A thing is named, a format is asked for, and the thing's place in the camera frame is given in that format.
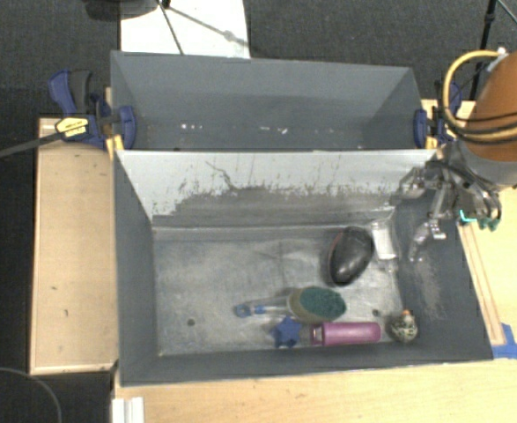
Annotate green dish brush clear handle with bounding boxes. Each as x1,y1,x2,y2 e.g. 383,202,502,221
233,285,348,326

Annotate speckled toy duck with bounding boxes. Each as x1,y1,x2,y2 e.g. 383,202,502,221
385,309,419,345

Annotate grey metal bin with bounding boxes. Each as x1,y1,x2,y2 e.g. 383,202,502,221
109,50,495,387

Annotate pale wood board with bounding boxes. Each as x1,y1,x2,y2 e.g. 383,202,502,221
28,116,121,376

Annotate black oval object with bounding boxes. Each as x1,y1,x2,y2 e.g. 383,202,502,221
328,226,376,287

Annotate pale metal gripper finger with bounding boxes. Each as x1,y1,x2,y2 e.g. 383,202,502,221
408,219,447,263
388,166,432,206

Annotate purple bottle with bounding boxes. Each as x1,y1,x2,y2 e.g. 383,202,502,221
299,321,382,348

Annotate blue star-shaped toy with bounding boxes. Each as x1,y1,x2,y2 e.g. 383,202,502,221
270,316,301,349

